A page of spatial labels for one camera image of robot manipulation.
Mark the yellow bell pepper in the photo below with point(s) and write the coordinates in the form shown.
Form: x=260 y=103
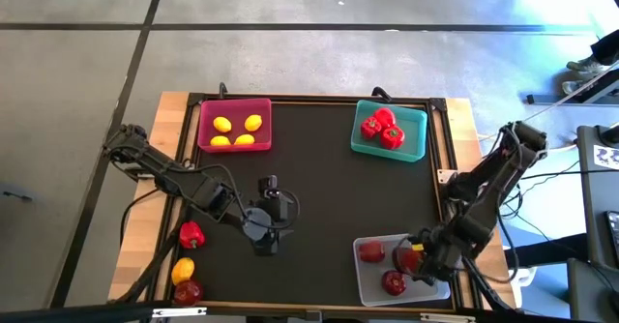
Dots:
x=183 y=271

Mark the grey cabinet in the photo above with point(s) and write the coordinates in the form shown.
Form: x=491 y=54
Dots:
x=590 y=294

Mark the white frame bracket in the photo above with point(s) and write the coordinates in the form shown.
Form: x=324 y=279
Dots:
x=447 y=318
x=179 y=312

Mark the grey floor object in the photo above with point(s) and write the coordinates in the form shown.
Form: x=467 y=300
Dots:
x=14 y=193

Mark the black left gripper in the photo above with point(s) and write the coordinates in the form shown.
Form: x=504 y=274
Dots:
x=275 y=214

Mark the yellow lemon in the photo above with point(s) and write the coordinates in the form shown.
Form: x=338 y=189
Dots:
x=253 y=122
x=222 y=124
x=220 y=140
x=244 y=139

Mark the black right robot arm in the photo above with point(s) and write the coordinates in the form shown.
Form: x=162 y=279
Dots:
x=483 y=192

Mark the grey cart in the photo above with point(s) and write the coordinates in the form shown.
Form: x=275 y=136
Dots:
x=595 y=192

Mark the white marker paper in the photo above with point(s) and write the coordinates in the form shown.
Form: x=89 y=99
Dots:
x=607 y=157

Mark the black table mat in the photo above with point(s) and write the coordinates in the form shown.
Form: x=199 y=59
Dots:
x=329 y=192

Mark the pink plastic basket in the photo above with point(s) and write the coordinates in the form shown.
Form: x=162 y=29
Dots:
x=237 y=108

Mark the person's leg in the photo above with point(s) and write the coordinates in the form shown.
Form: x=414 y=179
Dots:
x=607 y=49

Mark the teal plastic basket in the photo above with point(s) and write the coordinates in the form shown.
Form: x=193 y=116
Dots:
x=413 y=144

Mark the dark red apple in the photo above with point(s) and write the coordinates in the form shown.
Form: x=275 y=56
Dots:
x=394 y=283
x=188 y=292
x=371 y=251
x=406 y=261

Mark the grey plastic basket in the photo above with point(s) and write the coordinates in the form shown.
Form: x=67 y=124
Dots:
x=372 y=289

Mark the person's shoe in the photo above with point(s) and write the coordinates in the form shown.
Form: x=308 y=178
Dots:
x=585 y=64
x=574 y=86

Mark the black table clamp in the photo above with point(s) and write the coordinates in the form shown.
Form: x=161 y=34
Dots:
x=382 y=93
x=223 y=90

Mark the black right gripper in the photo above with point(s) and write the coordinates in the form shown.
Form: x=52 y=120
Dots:
x=442 y=257

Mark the white mounting plate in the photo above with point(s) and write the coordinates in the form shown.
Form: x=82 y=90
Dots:
x=447 y=176

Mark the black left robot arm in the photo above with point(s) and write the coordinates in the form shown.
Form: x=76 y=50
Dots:
x=184 y=183

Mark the red bell pepper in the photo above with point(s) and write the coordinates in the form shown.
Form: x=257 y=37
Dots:
x=392 y=137
x=385 y=115
x=192 y=235
x=371 y=127

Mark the black metal stand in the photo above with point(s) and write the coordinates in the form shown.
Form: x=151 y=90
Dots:
x=556 y=99

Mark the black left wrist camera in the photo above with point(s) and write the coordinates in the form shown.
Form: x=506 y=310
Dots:
x=269 y=186

